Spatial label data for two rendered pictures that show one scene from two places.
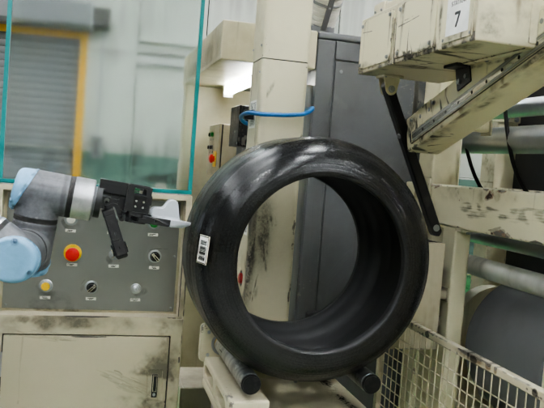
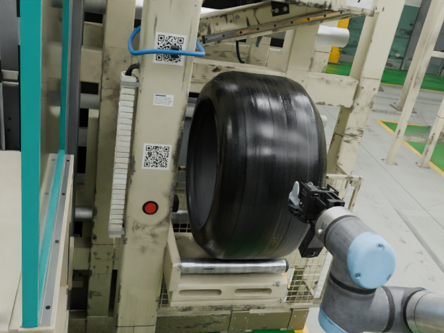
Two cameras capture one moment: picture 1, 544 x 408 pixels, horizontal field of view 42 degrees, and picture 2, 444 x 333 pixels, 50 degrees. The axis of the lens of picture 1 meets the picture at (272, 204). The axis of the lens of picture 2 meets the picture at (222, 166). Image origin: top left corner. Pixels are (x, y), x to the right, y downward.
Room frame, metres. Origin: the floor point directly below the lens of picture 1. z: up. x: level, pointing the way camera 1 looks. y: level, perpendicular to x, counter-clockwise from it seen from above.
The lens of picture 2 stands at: (1.83, 1.24, 1.74)
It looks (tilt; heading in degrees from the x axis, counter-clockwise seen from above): 24 degrees down; 267
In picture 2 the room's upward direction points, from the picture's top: 10 degrees clockwise
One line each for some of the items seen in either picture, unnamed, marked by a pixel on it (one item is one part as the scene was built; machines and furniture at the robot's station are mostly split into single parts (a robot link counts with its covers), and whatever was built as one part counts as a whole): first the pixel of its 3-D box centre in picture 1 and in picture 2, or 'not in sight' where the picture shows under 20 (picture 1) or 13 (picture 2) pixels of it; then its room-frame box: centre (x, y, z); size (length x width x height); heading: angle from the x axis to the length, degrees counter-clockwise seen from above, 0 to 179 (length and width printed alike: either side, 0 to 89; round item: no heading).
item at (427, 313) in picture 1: (401, 289); not in sight; (2.03, -0.39, 1.05); 0.20 x 0.15 x 0.30; 15
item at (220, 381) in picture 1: (232, 388); (227, 283); (1.68, 0.06, 0.84); 0.36 x 0.09 x 0.06; 15
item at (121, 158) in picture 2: not in sight; (123, 159); (2.03, 0.06, 1.19); 0.05 x 0.04 x 0.48; 105
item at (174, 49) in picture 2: (275, 115); (166, 42); (1.96, 0.01, 1.51); 0.19 x 0.19 x 0.06; 15
